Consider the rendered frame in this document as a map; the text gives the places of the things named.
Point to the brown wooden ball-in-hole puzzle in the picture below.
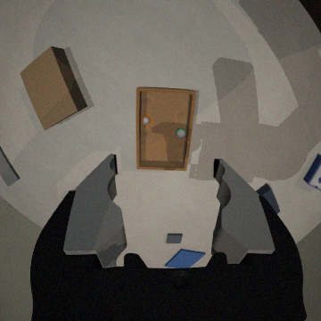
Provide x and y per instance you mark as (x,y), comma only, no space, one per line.
(164,122)

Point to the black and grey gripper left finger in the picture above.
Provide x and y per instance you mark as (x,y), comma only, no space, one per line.
(85,233)

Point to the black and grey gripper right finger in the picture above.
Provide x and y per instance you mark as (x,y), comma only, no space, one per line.
(249,232)

